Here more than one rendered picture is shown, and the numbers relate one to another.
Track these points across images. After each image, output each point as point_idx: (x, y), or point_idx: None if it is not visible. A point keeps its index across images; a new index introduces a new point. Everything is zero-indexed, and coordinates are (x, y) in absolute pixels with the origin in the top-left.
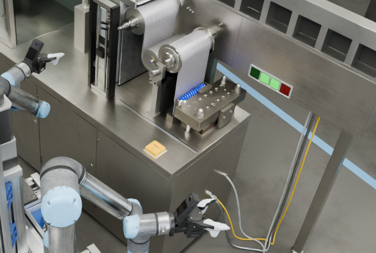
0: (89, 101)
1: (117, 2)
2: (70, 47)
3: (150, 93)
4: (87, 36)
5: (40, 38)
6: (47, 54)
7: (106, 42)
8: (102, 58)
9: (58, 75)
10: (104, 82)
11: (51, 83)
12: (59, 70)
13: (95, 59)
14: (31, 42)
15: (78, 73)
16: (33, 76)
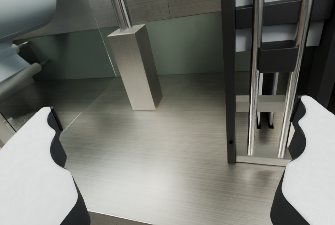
0: None
1: (160, 18)
2: (128, 113)
3: (331, 108)
4: (150, 79)
5: (74, 126)
6: (100, 143)
7: (313, 0)
8: (292, 70)
9: (152, 176)
10: (287, 136)
11: (153, 208)
12: (144, 163)
13: (253, 88)
14: (61, 139)
15: (181, 148)
16: (99, 214)
